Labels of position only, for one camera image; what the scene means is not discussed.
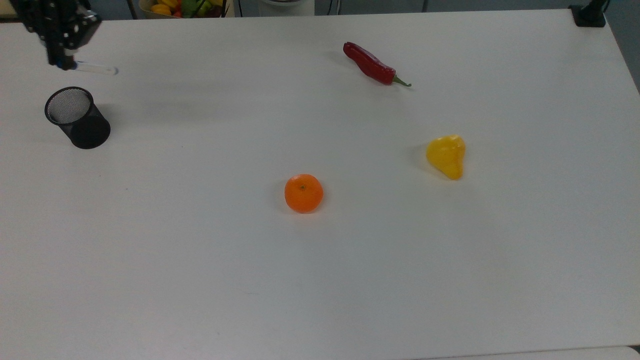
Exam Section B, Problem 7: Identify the black clamp mount base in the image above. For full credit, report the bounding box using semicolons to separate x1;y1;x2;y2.
569;0;612;28

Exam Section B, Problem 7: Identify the black mesh pen cup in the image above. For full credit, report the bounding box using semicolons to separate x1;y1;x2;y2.
44;86;111;150

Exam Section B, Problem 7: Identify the orange mandarin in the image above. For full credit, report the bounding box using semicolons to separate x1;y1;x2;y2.
284;173;324;214

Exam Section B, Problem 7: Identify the box of toy fruit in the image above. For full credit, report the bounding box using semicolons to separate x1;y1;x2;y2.
138;0;236;19

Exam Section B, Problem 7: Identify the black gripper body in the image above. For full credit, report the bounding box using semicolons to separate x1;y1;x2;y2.
9;0;102;51

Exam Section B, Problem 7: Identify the red chili pepper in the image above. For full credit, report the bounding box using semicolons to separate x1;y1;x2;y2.
343;41;412;88

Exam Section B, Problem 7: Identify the marker pen with blue cap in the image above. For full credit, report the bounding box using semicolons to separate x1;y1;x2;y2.
56;59;119;76

